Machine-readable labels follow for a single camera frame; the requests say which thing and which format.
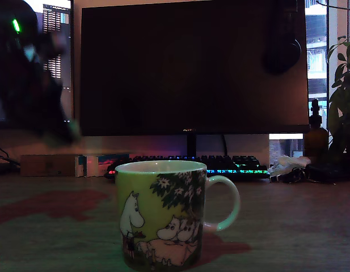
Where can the black pouch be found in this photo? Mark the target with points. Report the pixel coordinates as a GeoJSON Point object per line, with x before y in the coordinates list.
{"type": "Point", "coordinates": [325, 171]}

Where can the green cartoon print mug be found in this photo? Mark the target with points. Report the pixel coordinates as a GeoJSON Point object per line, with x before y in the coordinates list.
{"type": "Point", "coordinates": [152, 204]}

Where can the brown cardboard box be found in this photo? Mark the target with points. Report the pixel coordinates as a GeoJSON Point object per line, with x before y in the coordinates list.
{"type": "Point", "coordinates": [41, 165]}

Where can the dark key bunch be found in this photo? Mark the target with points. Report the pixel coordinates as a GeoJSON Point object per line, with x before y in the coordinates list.
{"type": "Point", "coordinates": [294, 174]}

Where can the black headphones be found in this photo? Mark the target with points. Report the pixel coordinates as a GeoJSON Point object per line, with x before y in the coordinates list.
{"type": "Point", "coordinates": [282, 59]}

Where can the black backlit keyboard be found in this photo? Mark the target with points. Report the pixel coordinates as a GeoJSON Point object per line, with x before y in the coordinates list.
{"type": "Point", "coordinates": [242, 167]}

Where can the lit computer monitor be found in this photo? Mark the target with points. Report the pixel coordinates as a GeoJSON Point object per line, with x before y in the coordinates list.
{"type": "Point", "coordinates": [52, 17]}

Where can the brown glass pump bottle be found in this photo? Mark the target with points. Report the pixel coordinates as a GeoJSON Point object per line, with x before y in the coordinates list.
{"type": "Point", "coordinates": [316, 139]}

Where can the crumpled white tissue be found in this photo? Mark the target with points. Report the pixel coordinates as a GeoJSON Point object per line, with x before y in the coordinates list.
{"type": "Point", "coordinates": [288, 163]}

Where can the green houseplant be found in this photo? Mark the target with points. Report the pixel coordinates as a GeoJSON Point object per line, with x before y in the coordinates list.
{"type": "Point", "coordinates": [343, 113]}

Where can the black monitor stand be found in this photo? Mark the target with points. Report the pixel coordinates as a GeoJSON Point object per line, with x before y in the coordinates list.
{"type": "Point", "coordinates": [191, 146]}

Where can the blue and white carton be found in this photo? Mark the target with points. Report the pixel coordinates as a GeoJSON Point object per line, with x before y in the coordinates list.
{"type": "Point", "coordinates": [80, 167]}
{"type": "Point", "coordinates": [92, 167]}
{"type": "Point", "coordinates": [109, 161]}

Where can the large dark computer monitor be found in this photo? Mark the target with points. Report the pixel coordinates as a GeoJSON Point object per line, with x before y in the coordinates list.
{"type": "Point", "coordinates": [191, 71]}

